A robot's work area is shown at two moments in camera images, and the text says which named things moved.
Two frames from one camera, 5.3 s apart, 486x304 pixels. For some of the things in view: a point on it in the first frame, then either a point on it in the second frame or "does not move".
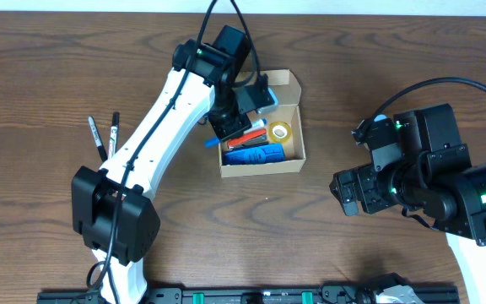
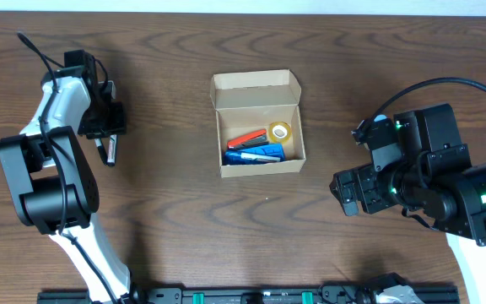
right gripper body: (348, 190) does not move
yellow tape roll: (279, 132) does not move
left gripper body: (229, 127) → (103, 127)
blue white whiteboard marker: (213, 143) → (240, 158)
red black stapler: (254, 138) does not move
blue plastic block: (274, 153) does not move
